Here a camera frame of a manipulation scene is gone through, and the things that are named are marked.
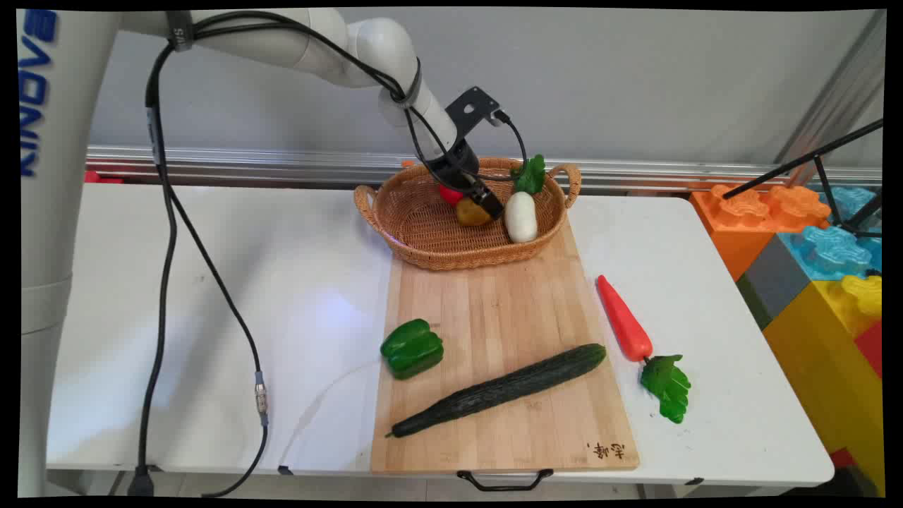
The dark green cucumber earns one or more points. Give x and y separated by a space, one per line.
494 391

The orange giant building block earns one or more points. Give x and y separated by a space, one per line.
734 233

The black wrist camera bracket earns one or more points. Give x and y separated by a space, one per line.
471 106

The yellow toy potato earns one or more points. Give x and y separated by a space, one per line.
471 213

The orange toy carrot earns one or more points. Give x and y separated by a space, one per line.
624 324

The red giant building block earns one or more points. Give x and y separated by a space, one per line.
871 349

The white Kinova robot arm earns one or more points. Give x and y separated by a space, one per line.
63 212

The aluminium rail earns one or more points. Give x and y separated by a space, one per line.
247 166

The red toy tomato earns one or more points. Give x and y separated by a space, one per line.
449 195

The woven wicker basket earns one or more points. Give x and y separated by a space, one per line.
430 226

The grey giant building block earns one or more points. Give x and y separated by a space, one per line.
776 282

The wooden cutting board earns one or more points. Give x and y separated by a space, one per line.
508 310

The black tripod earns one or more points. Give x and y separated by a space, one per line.
790 166

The yellow giant building block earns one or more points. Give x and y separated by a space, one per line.
825 367

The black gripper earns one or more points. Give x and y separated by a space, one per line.
455 166

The green toy bell pepper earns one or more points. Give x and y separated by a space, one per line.
413 349

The white toy radish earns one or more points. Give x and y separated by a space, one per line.
520 219

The blue giant building block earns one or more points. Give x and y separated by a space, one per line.
832 250

